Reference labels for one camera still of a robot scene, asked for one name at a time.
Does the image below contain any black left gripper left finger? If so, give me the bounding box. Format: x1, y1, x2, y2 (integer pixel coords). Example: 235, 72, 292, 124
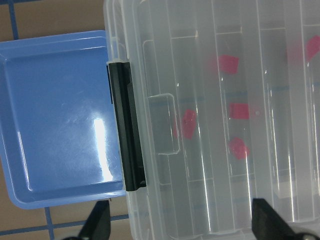
77, 200, 111, 240

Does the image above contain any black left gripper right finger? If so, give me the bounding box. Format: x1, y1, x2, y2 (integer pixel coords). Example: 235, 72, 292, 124
252, 198, 300, 240

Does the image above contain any red block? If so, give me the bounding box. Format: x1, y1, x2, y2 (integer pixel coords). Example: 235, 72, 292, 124
286, 35, 320, 63
208, 54, 240, 75
229, 102, 250, 120
181, 109, 197, 140
228, 137, 250, 160

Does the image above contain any clear plastic box lid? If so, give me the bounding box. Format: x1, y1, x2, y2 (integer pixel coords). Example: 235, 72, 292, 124
109, 0, 320, 240

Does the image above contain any blue plastic tray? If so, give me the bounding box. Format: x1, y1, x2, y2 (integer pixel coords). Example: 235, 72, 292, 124
0, 30, 125, 209

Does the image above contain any clear plastic storage box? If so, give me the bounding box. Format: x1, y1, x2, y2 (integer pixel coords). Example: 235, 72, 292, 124
103, 0, 320, 240

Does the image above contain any black box latch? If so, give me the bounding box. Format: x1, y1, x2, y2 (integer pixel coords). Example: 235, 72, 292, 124
107, 62, 146, 192

